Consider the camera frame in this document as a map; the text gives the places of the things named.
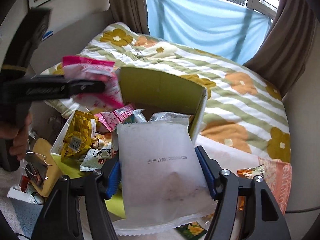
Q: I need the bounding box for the black cable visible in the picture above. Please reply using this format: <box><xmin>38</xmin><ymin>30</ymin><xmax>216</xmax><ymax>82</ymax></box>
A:
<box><xmin>285</xmin><ymin>205</ymin><xmax>320</xmax><ymax>214</ymax></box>

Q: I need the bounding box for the pink striped snack bag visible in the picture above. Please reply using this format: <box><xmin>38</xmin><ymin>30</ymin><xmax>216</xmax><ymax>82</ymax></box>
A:
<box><xmin>62</xmin><ymin>56</ymin><xmax>124</xmax><ymax>113</ymax></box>

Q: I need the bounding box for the white translucent snack pouch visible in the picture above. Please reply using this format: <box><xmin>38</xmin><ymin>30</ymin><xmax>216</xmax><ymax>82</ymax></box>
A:
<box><xmin>113</xmin><ymin>118</ymin><xmax>217</xmax><ymax>236</ymax></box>

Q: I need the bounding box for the brown curtain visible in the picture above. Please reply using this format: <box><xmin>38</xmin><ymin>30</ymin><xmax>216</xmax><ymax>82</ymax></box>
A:
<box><xmin>244</xmin><ymin>0</ymin><xmax>316</xmax><ymax>96</ymax></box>
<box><xmin>108</xmin><ymin>0</ymin><xmax>150</xmax><ymax>35</ymax></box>

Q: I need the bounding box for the pink film snack bag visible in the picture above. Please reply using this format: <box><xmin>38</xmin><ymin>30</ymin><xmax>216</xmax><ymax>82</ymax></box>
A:
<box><xmin>95</xmin><ymin>104</ymin><xmax>134</xmax><ymax>133</ymax></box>

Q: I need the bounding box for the silver grey snack bag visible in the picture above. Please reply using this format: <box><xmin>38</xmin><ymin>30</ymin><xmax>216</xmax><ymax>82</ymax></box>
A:
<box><xmin>129</xmin><ymin>109</ymin><xmax>194</xmax><ymax>123</ymax></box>

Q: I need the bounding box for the left hand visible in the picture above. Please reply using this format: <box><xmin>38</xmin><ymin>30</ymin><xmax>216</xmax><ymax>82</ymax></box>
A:
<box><xmin>1</xmin><ymin>112</ymin><xmax>32</xmax><ymax>161</ymax></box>

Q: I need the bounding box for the light blue window cloth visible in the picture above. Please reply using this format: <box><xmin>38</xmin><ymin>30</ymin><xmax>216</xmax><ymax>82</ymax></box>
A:
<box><xmin>146</xmin><ymin>0</ymin><xmax>271</xmax><ymax>64</ymax></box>

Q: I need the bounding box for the yellow green cardboard box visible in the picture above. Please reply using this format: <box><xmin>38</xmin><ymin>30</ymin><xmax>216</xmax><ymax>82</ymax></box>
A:
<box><xmin>49</xmin><ymin>65</ymin><xmax>209</xmax><ymax>219</ymax></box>

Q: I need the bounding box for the gold snack bag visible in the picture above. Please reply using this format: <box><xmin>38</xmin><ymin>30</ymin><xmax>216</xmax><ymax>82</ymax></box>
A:
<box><xmin>61</xmin><ymin>110</ymin><xmax>98</xmax><ymax>162</ymax></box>

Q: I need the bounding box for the brown right curtain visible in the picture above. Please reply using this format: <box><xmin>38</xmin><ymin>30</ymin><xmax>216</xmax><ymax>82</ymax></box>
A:
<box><xmin>244</xmin><ymin>0</ymin><xmax>316</xmax><ymax>96</ymax></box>

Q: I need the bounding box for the grey rice cracker bag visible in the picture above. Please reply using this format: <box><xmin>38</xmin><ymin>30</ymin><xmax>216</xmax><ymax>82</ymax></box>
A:
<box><xmin>80</xmin><ymin>148</ymin><xmax>113</xmax><ymax>172</ymax></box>

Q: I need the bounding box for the orange white snack bag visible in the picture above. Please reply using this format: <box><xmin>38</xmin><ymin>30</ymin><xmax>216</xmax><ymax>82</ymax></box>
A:
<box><xmin>237</xmin><ymin>164</ymin><xmax>266</xmax><ymax>211</ymax></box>

